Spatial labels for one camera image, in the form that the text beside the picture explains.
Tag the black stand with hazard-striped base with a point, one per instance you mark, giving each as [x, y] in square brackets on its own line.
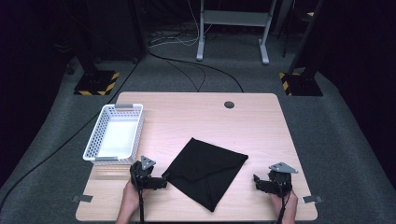
[96, 82]
[300, 84]

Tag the large black cabinet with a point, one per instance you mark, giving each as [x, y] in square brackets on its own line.
[115, 28]

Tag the white metal desk frame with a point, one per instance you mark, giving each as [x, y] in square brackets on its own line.
[233, 18]

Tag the black cloth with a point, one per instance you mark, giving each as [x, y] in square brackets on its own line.
[204, 174]

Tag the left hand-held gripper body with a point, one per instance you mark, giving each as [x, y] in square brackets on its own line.
[143, 174]

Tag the grey tape strip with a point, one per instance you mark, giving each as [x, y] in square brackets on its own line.
[312, 199]
[82, 198]

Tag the person's right hand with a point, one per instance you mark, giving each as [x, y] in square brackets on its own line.
[289, 203]

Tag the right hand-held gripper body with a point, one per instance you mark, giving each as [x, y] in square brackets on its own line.
[280, 179]

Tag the person's left hand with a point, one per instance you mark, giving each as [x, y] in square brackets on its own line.
[130, 197]

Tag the white plastic basket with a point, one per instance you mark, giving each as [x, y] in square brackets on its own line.
[116, 138]

